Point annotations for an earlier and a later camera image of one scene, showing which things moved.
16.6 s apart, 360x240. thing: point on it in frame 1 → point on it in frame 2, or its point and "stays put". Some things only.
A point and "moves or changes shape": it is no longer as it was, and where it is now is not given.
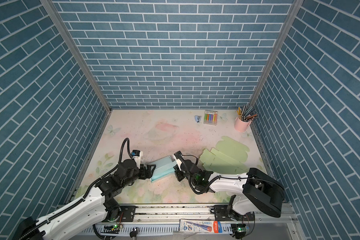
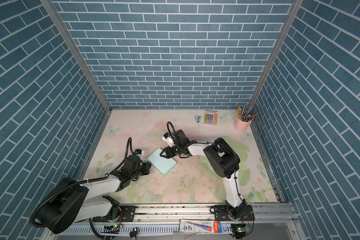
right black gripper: (177, 173) → (167, 151)
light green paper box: (228, 159) stays put
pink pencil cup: (241, 126) stays put
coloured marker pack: (210, 117) stays put
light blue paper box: (163, 166) moves or changes shape
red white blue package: (200, 226) stays put
